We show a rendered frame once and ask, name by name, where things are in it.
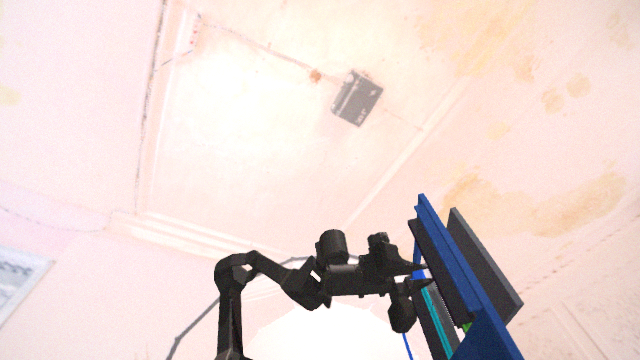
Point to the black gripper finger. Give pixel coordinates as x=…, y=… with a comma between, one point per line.
x=408, y=267
x=416, y=285

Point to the blue network cable plug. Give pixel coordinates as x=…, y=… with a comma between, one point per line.
x=418, y=274

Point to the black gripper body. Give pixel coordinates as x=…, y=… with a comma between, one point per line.
x=401, y=313

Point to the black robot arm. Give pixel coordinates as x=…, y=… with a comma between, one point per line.
x=337, y=278

